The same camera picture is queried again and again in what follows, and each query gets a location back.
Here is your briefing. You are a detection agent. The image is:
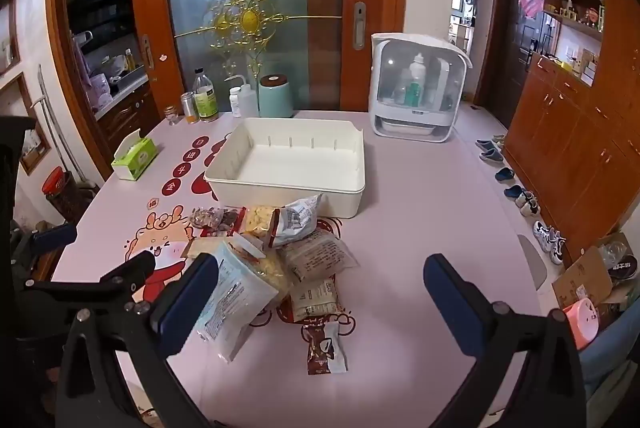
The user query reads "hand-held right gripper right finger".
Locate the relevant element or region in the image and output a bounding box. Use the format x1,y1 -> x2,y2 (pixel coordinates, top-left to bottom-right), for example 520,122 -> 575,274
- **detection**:
423,252 -> 587,428

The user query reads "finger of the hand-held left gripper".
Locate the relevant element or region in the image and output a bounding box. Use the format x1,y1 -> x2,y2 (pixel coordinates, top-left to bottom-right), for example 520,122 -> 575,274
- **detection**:
21,251 -> 157,310
27,222 -> 79,260

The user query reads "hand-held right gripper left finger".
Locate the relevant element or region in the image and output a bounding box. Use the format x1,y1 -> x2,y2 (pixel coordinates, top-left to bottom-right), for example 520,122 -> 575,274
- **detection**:
55,252 -> 221,428

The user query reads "light blue snack packet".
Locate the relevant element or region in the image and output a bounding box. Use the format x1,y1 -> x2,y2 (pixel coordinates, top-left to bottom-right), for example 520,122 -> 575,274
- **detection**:
192,241 -> 279,364

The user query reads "clear red-edged snack packet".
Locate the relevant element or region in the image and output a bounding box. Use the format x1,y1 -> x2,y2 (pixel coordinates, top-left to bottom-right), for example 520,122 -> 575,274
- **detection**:
182,232 -> 267,265

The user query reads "mixed nuts snack packet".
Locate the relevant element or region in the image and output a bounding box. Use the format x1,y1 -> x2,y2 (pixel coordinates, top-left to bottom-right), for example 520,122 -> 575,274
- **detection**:
189,207 -> 247,235

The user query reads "yellow cracker snack packet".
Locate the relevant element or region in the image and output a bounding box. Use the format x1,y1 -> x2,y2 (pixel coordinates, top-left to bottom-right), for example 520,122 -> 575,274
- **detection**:
249,253 -> 292,300
245,204 -> 279,239

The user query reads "beige grain snack packet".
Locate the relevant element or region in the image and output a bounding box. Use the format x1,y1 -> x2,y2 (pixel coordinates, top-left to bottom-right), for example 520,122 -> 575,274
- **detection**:
289,279 -> 347,324

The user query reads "small dark red snack packet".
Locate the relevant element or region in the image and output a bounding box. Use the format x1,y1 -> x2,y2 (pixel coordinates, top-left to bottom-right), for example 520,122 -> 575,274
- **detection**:
301,321 -> 349,376

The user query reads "white foil snack packet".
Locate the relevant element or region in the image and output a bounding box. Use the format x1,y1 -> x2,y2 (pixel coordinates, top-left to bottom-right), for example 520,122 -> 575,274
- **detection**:
271,195 -> 324,249

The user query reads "clear printed snack packet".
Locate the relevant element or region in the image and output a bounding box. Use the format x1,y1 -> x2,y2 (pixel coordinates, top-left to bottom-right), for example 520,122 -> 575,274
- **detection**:
276,228 -> 359,282

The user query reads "white plastic storage bin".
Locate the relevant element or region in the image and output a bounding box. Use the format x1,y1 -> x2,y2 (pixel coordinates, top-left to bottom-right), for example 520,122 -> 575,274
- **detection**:
204,117 -> 367,219

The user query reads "red lidded jar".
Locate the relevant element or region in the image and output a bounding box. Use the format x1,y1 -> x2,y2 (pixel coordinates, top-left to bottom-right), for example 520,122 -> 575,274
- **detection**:
42,167 -> 71,197

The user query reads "pink printed tablecloth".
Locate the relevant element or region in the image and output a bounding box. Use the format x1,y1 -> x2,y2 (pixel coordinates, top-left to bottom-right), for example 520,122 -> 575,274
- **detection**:
50,108 -> 547,428

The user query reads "green tissue box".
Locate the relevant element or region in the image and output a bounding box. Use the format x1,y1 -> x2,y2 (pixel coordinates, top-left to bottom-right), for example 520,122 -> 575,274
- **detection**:
110,129 -> 159,182

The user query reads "row of shoes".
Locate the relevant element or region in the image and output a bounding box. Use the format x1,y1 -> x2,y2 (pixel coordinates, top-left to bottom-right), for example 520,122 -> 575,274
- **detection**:
474,134 -> 567,265

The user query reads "pink plastic item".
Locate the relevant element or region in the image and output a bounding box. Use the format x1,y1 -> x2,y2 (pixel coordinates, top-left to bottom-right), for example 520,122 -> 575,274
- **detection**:
561,298 -> 600,350

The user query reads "cardboard box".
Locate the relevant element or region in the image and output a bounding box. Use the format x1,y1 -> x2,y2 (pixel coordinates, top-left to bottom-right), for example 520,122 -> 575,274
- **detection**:
551,231 -> 640,316

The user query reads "light blue chair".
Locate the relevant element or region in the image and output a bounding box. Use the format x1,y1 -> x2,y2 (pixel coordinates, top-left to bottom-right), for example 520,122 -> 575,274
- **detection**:
575,303 -> 640,401

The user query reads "purple towel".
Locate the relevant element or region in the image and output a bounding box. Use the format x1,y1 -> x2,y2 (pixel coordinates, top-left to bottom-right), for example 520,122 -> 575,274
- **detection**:
74,37 -> 94,95

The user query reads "metal can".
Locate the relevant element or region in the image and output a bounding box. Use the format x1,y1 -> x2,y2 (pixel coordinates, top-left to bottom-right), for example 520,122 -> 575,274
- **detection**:
180,91 -> 199,123

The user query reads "white countertop storage cabinet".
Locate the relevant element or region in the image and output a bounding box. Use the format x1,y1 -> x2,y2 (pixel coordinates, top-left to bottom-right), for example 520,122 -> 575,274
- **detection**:
368,32 -> 474,143

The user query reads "glass bottle green label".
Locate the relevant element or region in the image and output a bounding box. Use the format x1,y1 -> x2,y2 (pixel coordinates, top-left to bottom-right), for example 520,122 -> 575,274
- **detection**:
192,68 -> 221,123

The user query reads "wooden shelf cabinet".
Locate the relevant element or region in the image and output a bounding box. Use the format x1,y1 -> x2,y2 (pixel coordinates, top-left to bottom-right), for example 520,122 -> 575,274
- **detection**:
501,0 -> 640,255

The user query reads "white squeeze bottle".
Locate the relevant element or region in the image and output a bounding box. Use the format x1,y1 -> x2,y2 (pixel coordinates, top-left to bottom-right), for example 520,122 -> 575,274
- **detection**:
224,74 -> 260,118

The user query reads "teal canister brown lid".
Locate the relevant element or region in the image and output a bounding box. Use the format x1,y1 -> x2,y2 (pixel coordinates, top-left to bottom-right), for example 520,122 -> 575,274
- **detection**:
258,74 -> 295,119

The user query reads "white baby bottle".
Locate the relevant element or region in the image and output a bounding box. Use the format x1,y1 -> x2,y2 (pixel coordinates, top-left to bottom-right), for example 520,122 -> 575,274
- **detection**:
409,53 -> 432,84

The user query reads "dark entry door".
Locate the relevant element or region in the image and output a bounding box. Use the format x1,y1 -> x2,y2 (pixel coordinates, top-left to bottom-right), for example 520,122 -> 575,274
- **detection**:
474,0 -> 547,130

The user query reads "wooden picture frame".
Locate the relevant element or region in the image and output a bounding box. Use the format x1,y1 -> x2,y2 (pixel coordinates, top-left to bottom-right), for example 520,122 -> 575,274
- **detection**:
14,73 -> 52,175

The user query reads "grey long-handled tool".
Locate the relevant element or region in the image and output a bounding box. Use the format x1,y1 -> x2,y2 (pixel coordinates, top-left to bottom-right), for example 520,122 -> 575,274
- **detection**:
37,63 -> 87,186

